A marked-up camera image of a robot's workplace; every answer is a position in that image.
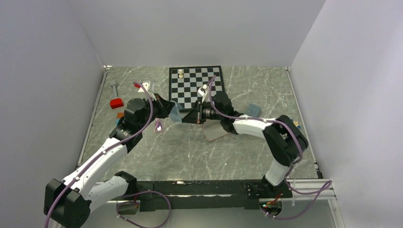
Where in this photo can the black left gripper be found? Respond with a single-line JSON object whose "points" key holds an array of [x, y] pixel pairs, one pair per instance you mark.
{"points": [[164, 106]]}

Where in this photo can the grey glasses case green lining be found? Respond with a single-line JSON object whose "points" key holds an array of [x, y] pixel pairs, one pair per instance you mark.
{"points": [[253, 110]]}

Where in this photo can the pink transparent sunglasses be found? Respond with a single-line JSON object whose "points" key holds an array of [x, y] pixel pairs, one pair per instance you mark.
{"points": [[158, 125]]}

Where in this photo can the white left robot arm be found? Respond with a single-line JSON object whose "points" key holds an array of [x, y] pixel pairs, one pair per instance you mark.
{"points": [[70, 201]]}

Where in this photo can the orange and blue toy block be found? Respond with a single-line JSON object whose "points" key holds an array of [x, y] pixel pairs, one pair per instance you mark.
{"points": [[119, 115]]}

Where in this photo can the aluminium frame rail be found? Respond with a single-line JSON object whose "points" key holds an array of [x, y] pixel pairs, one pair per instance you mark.
{"points": [[307, 189]]}

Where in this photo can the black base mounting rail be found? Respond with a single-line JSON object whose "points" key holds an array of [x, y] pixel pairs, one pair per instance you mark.
{"points": [[204, 194]]}

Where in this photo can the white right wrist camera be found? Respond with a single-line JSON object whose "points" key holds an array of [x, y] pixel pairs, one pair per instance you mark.
{"points": [[204, 91]]}

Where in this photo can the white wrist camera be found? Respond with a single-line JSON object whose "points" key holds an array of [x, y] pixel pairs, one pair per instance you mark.
{"points": [[148, 86], [204, 91]]}

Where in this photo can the grey toy hammer red head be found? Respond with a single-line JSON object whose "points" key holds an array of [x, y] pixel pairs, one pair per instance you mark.
{"points": [[116, 102]]}

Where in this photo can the pink glasses case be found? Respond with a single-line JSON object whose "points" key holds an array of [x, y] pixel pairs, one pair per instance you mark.
{"points": [[213, 130]]}

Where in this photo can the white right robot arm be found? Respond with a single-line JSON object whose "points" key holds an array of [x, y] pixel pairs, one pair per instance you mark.
{"points": [[286, 142]]}

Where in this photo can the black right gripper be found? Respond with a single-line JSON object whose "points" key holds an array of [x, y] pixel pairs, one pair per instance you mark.
{"points": [[191, 118]]}

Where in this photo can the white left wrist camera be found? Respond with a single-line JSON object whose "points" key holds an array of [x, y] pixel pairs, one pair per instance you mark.
{"points": [[148, 86]]}

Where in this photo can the small blue cleaning cloth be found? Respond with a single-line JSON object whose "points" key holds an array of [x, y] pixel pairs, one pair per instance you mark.
{"points": [[175, 114]]}

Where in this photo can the black and white chessboard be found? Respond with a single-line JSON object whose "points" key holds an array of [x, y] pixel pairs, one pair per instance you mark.
{"points": [[184, 90]]}

